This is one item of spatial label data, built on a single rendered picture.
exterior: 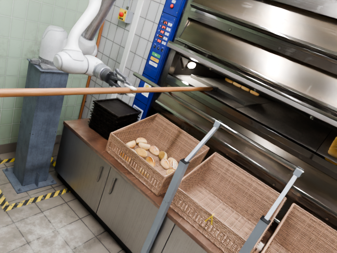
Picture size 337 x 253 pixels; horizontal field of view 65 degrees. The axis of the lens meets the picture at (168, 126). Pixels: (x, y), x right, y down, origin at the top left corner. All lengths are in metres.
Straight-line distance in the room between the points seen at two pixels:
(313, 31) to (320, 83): 0.30
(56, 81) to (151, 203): 1.07
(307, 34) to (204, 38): 0.67
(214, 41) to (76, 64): 0.97
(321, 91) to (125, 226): 1.51
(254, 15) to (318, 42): 0.42
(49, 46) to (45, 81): 0.24
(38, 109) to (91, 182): 0.66
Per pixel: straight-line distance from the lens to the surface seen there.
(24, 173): 2.39
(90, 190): 2.17
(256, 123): 1.85
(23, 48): 2.45
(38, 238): 2.13
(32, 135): 2.19
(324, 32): 1.79
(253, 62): 1.85
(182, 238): 1.68
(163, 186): 1.71
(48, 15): 2.46
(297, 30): 1.80
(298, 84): 1.76
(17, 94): 1.09
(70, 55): 1.51
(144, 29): 2.37
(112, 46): 2.62
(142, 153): 2.00
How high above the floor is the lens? 1.62
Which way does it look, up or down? 22 degrees down
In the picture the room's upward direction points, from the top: 21 degrees clockwise
